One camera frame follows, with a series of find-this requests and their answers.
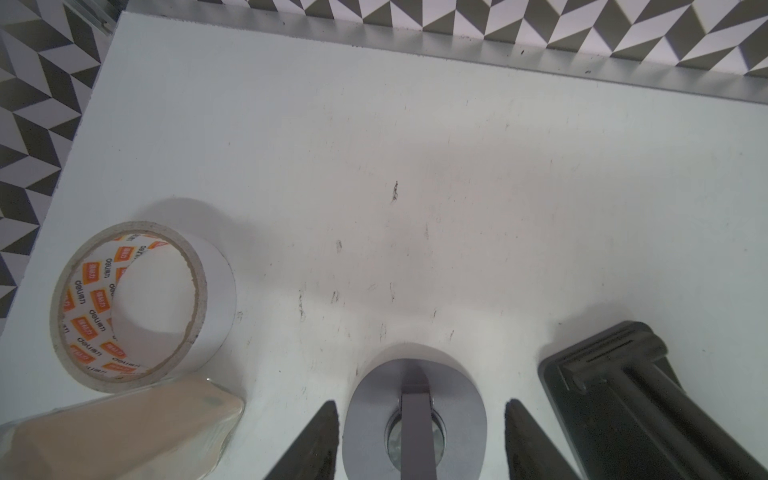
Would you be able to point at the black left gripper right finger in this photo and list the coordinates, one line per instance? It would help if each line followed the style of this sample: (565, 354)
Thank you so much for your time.
(530, 453)

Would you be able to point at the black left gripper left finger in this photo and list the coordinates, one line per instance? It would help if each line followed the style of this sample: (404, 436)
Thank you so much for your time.
(312, 455)

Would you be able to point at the grey round stand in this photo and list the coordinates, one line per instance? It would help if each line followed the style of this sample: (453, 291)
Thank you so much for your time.
(414, 419)

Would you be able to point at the black folding phone stand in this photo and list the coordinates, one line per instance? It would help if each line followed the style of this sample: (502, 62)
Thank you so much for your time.
(626, 416)

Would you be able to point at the spice jar with black lid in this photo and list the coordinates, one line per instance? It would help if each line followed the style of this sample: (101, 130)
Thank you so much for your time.
(175, 429)

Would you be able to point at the white packing tape roll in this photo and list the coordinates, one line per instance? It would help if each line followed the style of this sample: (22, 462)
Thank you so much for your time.
(139, 302)

